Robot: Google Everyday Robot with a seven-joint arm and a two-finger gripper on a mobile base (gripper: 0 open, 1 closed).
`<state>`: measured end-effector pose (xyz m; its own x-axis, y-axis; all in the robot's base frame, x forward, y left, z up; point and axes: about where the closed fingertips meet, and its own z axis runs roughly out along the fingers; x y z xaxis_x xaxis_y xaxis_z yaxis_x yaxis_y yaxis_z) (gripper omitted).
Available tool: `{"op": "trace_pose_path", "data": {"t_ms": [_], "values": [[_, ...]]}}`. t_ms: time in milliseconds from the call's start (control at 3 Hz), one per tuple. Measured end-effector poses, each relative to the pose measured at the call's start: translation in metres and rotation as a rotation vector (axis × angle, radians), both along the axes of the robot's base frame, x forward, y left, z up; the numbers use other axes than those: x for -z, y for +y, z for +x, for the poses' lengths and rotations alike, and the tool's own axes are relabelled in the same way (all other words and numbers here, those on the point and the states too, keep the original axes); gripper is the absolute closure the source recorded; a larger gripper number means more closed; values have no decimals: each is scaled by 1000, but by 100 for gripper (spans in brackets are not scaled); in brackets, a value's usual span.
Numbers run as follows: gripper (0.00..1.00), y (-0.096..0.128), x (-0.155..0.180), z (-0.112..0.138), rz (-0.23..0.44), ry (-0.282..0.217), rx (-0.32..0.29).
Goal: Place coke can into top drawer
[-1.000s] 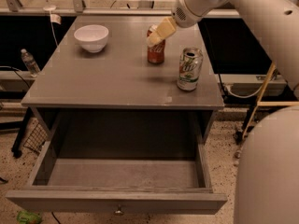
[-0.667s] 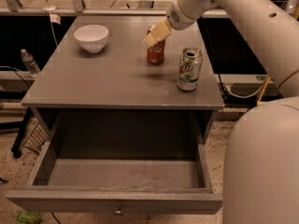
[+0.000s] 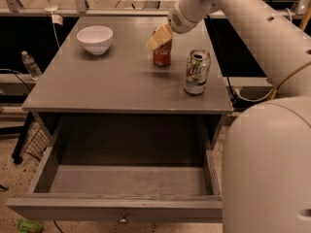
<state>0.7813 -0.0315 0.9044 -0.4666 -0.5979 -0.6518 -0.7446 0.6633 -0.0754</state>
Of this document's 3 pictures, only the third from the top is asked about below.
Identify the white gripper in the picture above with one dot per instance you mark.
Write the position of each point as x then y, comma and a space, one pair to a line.
179, 20

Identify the red coke can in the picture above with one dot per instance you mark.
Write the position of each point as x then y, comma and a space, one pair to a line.
162, 56

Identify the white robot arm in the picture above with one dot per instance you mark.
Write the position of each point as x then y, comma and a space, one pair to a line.
266, 170

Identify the white green 7up can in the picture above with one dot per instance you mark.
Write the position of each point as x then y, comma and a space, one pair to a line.
198, 67

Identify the open grey top drawer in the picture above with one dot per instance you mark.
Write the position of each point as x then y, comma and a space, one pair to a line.
146, 185

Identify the metal drawer knob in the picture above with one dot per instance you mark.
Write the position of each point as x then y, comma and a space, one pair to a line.
123, 219

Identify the white ceramic bowl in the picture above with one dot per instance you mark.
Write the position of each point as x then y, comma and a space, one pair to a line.
95, 39

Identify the grey cabinet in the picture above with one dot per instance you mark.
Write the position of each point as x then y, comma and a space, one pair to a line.
120, 100

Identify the clear plastic water bottle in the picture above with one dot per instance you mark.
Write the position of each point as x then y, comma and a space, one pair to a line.
31, 65

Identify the green crumpled bag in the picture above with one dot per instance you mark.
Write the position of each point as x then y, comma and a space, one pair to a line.
28, 226

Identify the metal railing frame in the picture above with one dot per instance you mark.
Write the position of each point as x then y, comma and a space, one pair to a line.
97, 7

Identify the wire mesh basket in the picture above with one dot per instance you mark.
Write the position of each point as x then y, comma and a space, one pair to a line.
38, 144

